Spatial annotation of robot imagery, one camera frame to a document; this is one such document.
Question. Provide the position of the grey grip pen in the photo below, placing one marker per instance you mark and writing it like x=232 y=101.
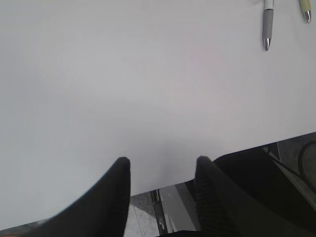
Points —
x=268 y=16

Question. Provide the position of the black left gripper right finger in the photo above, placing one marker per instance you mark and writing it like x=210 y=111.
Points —
x=225 y=210

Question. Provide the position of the yellow-green pen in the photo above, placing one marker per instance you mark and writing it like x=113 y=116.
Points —
x=305 y=6

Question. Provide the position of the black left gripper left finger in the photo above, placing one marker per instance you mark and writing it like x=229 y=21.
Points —
x=101 y=212

